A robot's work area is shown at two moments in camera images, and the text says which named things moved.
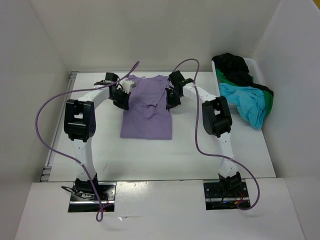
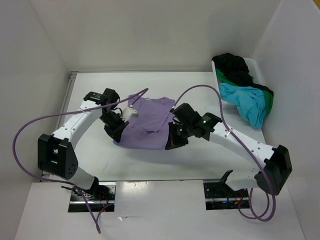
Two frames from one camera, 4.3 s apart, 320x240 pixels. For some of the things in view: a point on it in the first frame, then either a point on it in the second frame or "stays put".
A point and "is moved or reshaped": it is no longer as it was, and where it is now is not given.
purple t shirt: (147, 117) is moved or reshaped
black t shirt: (236, 69) stays put
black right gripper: (170, 103) → (173, 141)
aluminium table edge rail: (63, 103) stays put
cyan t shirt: (250, 102) stays put
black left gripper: (124, 104) → (116, 133)
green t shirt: (268, 95) stays put
